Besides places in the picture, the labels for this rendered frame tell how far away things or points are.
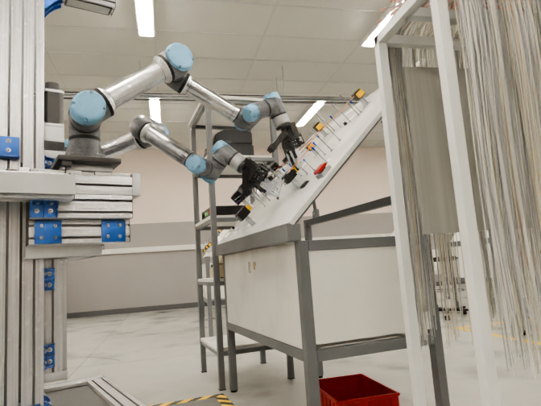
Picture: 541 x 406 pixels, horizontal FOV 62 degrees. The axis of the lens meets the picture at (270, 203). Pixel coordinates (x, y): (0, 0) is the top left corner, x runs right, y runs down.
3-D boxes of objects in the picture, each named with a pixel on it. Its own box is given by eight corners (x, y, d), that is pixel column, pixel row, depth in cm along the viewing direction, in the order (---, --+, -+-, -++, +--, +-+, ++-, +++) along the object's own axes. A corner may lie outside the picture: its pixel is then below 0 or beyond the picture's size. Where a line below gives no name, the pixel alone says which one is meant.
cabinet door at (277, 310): (300, 350, 165) (291, 242, 170) (254, 333, 215) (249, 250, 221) (307, 349, 166) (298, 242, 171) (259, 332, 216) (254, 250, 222)
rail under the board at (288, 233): (288, 241, 165) (287, 223, 166) (216, 255, 275) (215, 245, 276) (301, 240, 167) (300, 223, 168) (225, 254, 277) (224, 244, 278)
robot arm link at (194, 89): (148, 83, 197) (243, 138, 214) (154, 72, 188) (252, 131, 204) (159, 62, 201) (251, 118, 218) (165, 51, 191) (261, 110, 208)
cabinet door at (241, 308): (255, 332, 216) (250, 250, 221) (227, 321, 267) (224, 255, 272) (259, 332, 217) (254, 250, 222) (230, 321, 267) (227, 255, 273)
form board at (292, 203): (219, 246, 276) (216, 244, 276) (315, 136, 311) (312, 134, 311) (292, 225, 167) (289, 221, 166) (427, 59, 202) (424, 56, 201)
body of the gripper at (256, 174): (264, 174, 193) (243, 158, 195) (255, 189, 197) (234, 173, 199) (271, 170, 200) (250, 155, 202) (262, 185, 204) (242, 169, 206)
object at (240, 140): (211, 155, 296) (209, 127, 299) (203, 163, 318) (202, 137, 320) (254, 156, 307) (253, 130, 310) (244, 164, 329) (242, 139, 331)
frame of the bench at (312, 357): (315, 471, 155) (298, 240, 167) (229, 391, 265) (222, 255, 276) (454, 437, 176) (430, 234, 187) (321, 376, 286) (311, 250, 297)
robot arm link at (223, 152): (213, 155, 208) (224, 139, 207) (231, 168, 206) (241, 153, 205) (207, 152, 201) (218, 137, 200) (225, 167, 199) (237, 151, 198)
